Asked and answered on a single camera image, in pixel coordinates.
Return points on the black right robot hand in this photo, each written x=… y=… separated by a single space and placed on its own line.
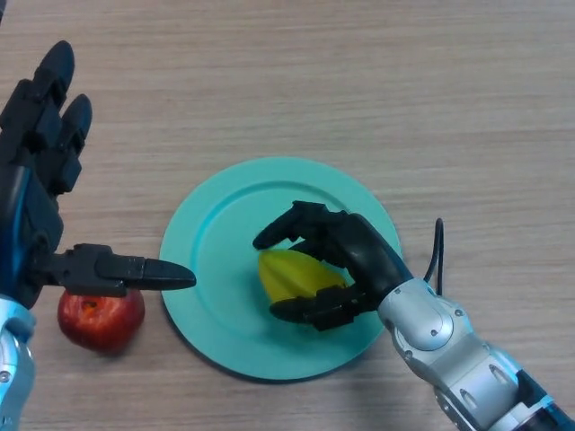
x=368 y=256

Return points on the green round plate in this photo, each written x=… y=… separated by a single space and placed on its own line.
x=215 y=269

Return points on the red apple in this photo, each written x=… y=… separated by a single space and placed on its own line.
x=99 y=319

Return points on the yellow starfruit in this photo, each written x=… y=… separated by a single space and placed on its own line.
x=296 y=274

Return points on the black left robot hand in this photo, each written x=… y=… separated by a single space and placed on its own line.
x=22 y=215

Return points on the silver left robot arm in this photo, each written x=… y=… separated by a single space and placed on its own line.
x=15 y=368

